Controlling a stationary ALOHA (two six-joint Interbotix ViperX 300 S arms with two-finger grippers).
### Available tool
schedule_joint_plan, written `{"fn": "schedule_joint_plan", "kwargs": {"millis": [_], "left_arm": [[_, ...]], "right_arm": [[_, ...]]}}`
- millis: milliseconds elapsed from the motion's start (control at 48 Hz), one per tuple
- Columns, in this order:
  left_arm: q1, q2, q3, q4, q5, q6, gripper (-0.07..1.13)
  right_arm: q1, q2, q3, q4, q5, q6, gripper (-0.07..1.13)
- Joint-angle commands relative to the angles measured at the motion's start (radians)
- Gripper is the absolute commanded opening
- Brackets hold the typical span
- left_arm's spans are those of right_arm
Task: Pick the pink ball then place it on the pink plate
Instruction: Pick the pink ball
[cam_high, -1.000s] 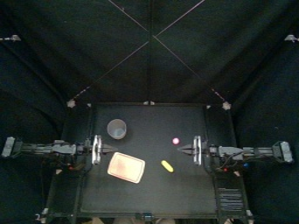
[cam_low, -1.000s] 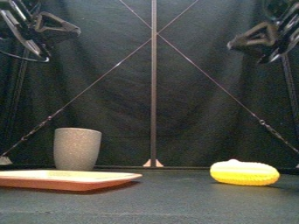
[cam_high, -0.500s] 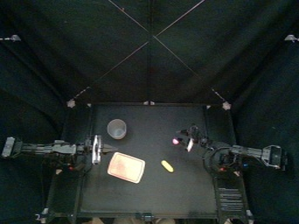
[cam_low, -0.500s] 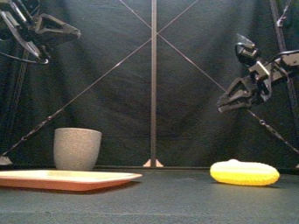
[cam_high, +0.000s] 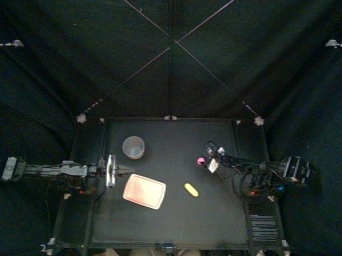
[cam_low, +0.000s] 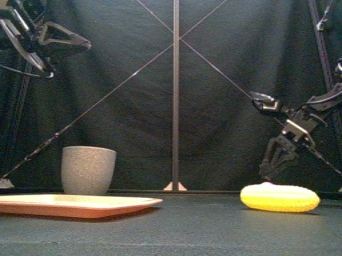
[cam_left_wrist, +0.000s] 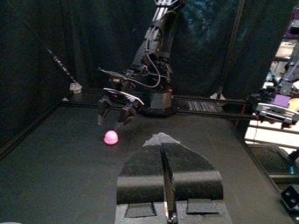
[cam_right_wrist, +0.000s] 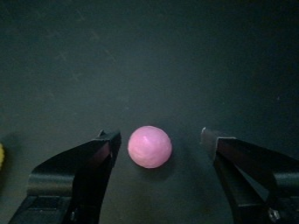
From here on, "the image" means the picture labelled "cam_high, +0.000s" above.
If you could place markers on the black table edge clamp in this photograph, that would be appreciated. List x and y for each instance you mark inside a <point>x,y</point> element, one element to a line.
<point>167,247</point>

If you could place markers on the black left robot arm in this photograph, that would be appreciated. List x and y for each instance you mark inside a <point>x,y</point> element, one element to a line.
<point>49,170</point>

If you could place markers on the small pink ball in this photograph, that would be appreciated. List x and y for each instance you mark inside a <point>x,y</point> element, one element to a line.
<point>201,161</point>

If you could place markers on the silver frame corner bracket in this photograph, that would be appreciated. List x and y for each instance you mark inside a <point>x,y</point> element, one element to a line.
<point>333,43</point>
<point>17,43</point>
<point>81,118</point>
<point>170,117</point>
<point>258,120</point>

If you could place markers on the small yellow toy banana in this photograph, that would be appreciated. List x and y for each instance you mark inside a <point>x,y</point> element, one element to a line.
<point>192,189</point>

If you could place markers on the translucent plastic cup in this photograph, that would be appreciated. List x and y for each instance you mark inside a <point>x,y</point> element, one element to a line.
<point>134,147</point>

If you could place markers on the black slotted side panel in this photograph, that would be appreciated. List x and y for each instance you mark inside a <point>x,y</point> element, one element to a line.
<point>264,227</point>

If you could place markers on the pink square plate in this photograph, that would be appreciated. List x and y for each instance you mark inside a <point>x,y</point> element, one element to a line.
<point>145,191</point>

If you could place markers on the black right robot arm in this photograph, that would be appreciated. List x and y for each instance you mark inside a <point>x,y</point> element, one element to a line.
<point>272,171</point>

